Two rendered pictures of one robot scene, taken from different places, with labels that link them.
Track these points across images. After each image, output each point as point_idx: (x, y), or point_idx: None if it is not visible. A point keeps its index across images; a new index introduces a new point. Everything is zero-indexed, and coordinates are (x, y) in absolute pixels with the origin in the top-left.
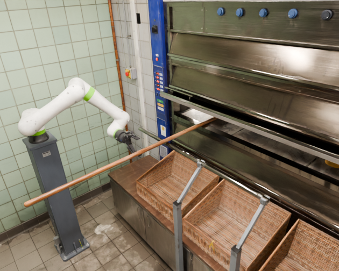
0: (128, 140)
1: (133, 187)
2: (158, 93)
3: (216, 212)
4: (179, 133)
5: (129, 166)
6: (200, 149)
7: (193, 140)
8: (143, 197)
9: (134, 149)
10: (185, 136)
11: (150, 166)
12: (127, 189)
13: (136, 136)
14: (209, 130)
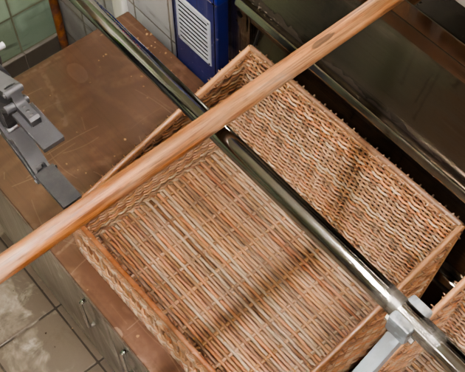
0: (1, 113)
1: (59, 207)
2: None
3: (421, 369)
4: (288, 69)
5: (42, 83)
6: (383, 97)
7: (351, 41)
8: (104, 274)
9: (39, 156)
10: (310, 9)
11: (136, 84)
12: (35, 215)
13: (42, 123)
14: (451, 37)
